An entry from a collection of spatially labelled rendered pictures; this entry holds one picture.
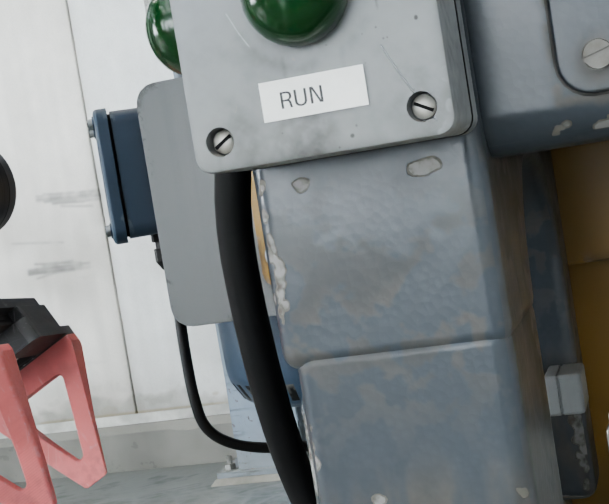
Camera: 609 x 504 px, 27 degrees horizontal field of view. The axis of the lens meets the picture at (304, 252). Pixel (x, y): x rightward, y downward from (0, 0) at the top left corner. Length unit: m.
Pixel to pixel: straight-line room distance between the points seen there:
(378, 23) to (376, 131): 0.03
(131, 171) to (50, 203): 5.40
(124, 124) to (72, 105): 5.33
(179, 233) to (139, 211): 0.04
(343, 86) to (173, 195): 0.49
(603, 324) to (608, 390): 0.04
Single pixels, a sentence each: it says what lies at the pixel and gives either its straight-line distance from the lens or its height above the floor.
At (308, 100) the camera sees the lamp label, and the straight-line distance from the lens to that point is 0.35.
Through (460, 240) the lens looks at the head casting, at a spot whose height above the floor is 1.21.
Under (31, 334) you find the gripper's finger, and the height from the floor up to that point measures 1.18.
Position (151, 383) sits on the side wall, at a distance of 6.14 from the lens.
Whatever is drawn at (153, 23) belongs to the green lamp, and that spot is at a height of 1.29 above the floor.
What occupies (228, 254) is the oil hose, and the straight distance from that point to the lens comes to 0.42.
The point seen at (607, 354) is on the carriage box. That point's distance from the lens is 0.68.
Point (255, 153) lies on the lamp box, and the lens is 0.35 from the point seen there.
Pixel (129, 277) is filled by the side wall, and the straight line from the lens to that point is 6.10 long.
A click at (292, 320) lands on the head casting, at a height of 1.19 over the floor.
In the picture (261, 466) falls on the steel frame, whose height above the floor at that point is 0.05.
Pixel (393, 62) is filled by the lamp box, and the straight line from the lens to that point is 0.34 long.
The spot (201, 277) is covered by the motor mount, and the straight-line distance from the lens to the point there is 0.83.
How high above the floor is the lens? 1.23
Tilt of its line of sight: 3 degrees down
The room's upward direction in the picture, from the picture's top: 9 degrees counter-clockwise
